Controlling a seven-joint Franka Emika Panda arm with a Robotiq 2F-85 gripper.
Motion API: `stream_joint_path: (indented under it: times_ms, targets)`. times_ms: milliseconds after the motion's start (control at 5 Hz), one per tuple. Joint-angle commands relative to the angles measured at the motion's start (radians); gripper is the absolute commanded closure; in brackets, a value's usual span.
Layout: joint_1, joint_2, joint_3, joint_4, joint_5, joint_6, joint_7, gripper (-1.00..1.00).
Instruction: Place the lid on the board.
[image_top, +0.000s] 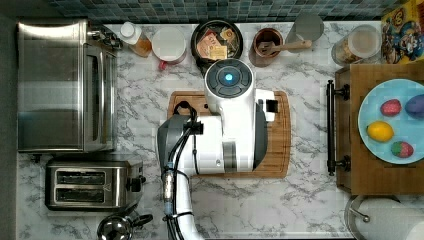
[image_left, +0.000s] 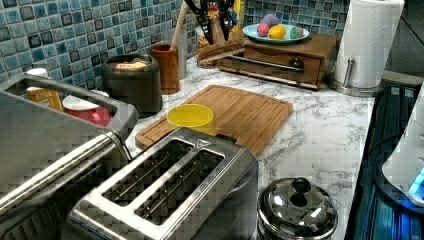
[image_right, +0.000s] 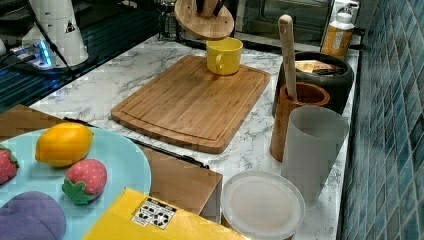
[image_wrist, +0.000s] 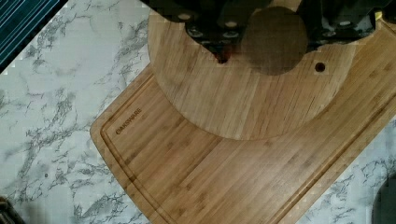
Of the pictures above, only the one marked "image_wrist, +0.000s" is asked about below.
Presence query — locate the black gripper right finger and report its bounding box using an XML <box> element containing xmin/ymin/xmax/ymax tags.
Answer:
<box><xmin>297</xmin><ymin>0</ymin><xmax>396</xmax><ymax>51</ymax></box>

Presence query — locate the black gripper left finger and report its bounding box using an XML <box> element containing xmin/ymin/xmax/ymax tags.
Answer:
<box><xmin>148</xmin><ymin>0</ymin><xmax>262</xmax><ymax>63</ymax></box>

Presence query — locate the round wooden lid with knob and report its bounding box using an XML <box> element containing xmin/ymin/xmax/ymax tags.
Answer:
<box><xmin>148</xmin><ymin>0</ymin><xmax>356</xmax><ymax>140</ymax></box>

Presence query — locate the bamboo cutting board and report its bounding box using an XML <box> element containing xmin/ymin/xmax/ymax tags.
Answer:
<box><xmin>91</xmin><ymin>23</ymin><xmax>395</xmax><ymax>224</ymax></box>

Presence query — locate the dark pan edge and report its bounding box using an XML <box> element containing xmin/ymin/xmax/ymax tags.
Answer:
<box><xmin>372</xmin><ymin>178</ymin><xmax>396</xmax><ymax>224</ymax></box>

